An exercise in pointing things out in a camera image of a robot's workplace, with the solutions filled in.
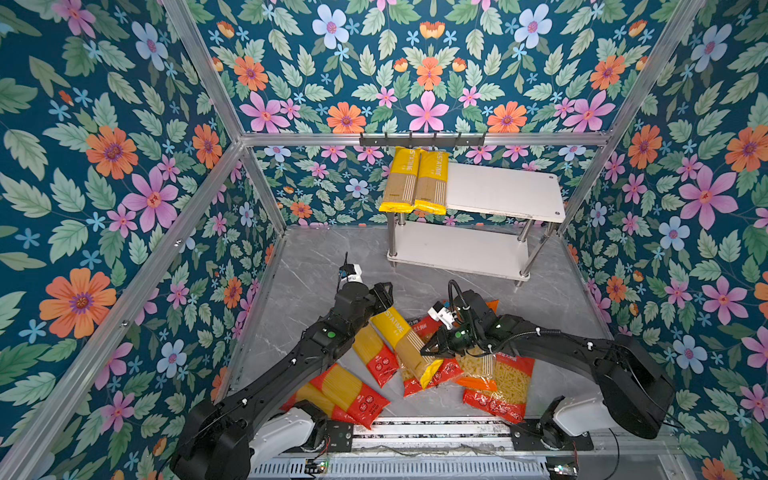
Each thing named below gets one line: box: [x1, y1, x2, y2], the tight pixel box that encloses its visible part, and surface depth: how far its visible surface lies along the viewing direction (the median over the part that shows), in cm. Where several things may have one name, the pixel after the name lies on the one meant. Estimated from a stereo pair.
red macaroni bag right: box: [462, 352, 535, 424], surface depth 78 cm
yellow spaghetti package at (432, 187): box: [414, 149, 449, 215], surface depth 82 cm
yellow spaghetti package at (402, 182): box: [379, 146, 421, 214], surface depth 82 cm
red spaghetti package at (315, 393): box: [280, 383, 361, 425], surface depth 78 cm
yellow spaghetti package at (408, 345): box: [370, 306, 444, 389], surface depth 82 cm
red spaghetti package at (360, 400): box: [310, 364, 391, 429], surface depth 78 cm
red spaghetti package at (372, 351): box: [352, 323, 400, 388], surface depth 87 cm
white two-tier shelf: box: [386, 163, 567, 289], surface depth 103 cm
